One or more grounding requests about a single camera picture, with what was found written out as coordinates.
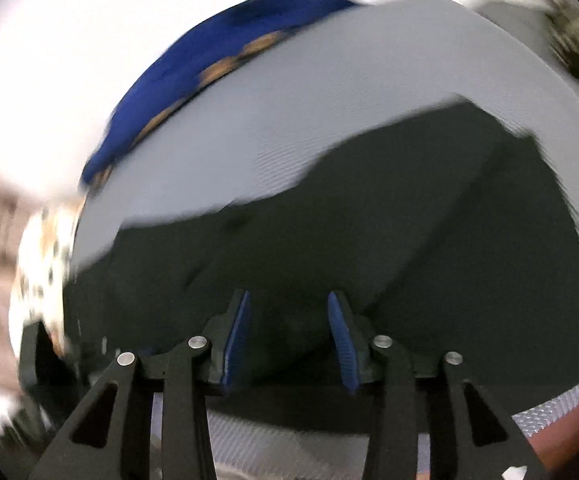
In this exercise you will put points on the blue orange-print blanket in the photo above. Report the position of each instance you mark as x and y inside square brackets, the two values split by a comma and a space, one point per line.
[169, 90]

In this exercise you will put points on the grey mesh mat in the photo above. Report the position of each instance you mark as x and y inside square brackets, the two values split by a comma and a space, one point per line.
[294, 110]

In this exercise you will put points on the white orange-print sheet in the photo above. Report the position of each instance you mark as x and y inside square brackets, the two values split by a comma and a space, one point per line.
[44, 260]

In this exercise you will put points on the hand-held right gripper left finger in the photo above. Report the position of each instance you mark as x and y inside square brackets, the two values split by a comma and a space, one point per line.
[237, 340]

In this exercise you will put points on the black pants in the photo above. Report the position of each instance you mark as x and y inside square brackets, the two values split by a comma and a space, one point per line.
[369, 235]

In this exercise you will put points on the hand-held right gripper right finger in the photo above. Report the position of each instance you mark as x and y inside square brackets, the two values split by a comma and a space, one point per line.
[344, 340]

